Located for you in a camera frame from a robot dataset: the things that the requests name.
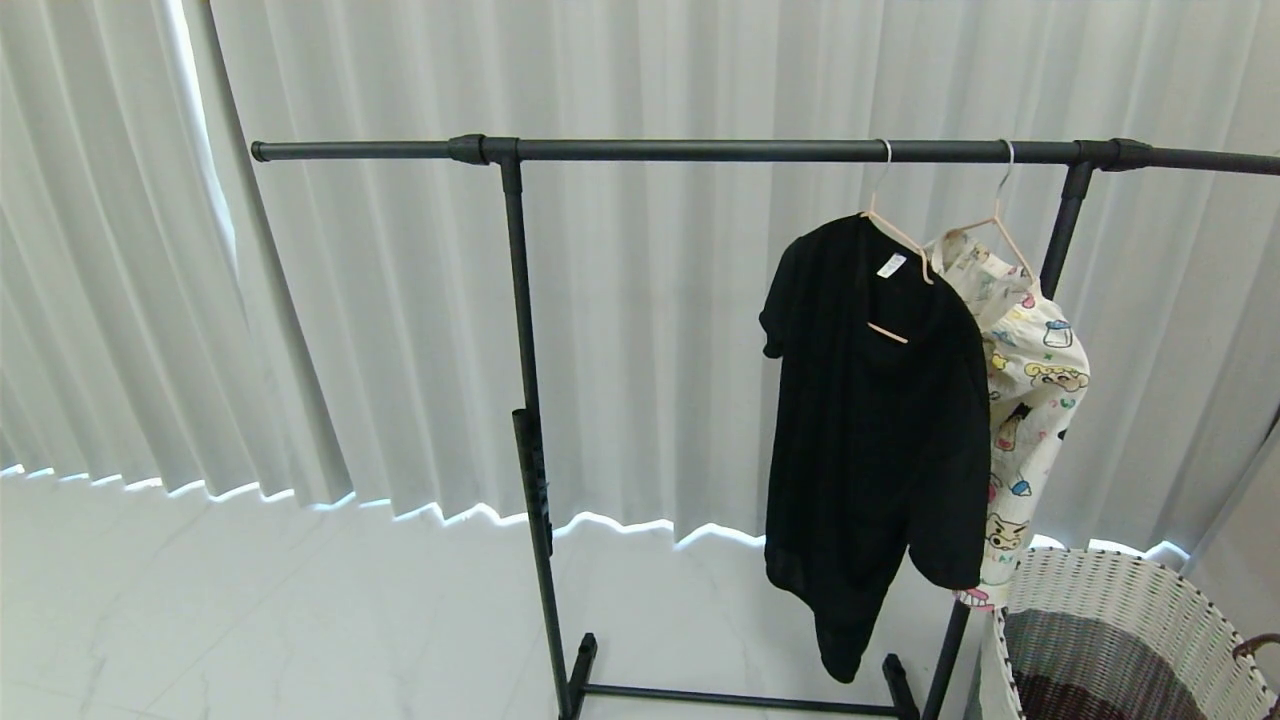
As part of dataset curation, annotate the black short-sleeved shirt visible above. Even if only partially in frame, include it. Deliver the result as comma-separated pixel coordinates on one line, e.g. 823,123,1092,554
757,212,994,687

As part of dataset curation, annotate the pink clothes hanger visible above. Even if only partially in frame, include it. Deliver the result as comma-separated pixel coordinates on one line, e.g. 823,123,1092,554
859,140,937,347
926,140,1041,291

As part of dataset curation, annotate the cream printed garment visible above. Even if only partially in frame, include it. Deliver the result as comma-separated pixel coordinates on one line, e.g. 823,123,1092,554
924,227,1092,614

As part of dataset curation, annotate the black clothes rack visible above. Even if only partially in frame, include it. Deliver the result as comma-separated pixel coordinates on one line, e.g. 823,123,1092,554
249,133,1280,720

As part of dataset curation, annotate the white laundry basket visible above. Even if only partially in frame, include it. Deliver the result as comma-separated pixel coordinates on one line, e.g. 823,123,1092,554
974,546,1280,720

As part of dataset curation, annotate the white curtain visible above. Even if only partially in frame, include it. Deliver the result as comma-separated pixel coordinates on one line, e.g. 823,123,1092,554
0,0,1280,563

